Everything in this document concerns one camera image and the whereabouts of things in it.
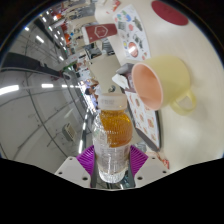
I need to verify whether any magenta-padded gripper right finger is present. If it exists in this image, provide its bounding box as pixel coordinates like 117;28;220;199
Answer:
128;144;171;189

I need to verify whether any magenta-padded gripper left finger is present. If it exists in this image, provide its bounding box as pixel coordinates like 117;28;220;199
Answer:
54;144;96;189

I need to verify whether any clear plastic tea bottle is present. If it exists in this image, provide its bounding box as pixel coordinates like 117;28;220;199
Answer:
91;93;134;184

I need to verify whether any food wrapper bag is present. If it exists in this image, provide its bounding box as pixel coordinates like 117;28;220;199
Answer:
146;150;171;170

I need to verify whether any ceiling air conditioner unit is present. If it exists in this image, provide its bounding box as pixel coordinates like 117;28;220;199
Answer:
62;122;78;143

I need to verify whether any dark brown food tray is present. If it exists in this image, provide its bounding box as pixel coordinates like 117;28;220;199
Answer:
114;63;162;151

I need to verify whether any yellow mug with pink inside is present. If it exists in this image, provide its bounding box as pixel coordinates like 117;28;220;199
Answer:
130;54;198;117

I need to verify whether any crumpled white napkin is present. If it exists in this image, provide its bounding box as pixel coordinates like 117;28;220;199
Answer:
111;73;129;90

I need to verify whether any group of ceiling lights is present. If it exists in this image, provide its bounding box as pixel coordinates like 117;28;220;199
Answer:
0;13;84;154

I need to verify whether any beige plastic chair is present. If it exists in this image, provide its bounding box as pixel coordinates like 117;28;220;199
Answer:
88;54;118;95

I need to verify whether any dark red paper cup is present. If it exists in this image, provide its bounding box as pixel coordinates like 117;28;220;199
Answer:
81;23;119;45

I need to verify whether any flat round red coaster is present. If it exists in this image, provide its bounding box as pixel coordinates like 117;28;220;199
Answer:
150;0;190;27

